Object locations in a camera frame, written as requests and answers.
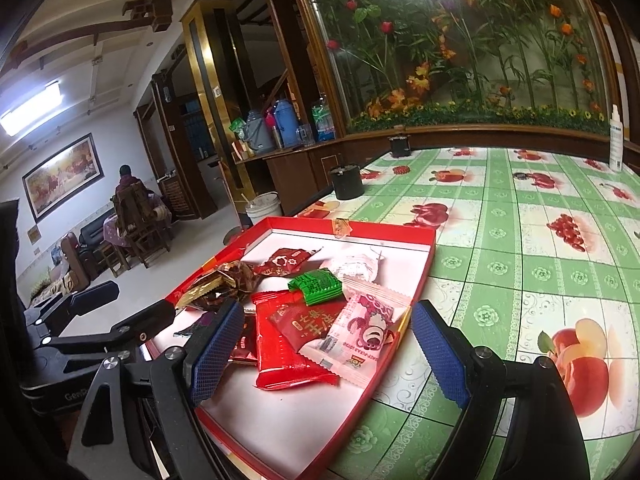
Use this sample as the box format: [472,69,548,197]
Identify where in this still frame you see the bright red snack packet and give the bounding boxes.
[250,290,340,391]

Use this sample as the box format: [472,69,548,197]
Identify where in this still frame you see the brown chocolate snack packet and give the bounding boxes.
[175,260,260,312]

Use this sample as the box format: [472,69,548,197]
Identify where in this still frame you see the pink bear snack packet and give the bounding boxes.
[298,289,410,388]

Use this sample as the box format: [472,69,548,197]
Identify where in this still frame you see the red gold-lettered packet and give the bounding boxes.
[268,299,346,352]

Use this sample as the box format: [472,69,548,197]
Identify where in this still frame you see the green candy wrapper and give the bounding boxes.
[288,269,343,306]

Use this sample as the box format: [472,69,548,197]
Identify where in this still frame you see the white pink striped snack packet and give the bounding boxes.
[320,249,410,309]

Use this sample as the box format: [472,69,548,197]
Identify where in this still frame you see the red gift box tray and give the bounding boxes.
[148,217,436,479]

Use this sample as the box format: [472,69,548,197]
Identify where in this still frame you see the wooden chair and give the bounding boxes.
[112,183,170,268]

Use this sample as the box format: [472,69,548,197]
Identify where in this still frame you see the white plastic bucket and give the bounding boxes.
[245,191,283,224]

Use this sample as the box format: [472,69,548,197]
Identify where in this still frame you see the seated person in background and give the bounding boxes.
[112,165,171,245]

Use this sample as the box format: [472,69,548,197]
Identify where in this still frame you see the black round container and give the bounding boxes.
[329,164,364,200]

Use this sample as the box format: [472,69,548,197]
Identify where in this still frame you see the framed landscape painting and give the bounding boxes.
[22,132,104,223]

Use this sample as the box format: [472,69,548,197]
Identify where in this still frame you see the small black box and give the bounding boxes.
[388,134,411,158]

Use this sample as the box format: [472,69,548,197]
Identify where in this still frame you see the blue thermos jug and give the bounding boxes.
[273,100,300,148]

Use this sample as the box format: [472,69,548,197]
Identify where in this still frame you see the ceiling fluorescent light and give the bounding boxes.
[1,81,64,136]

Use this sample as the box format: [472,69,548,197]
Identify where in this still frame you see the white spray bottle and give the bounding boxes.
[608,104,624,172]

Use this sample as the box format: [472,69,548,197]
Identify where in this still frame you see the floral glass wall panel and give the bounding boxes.
[309,0,608,136]

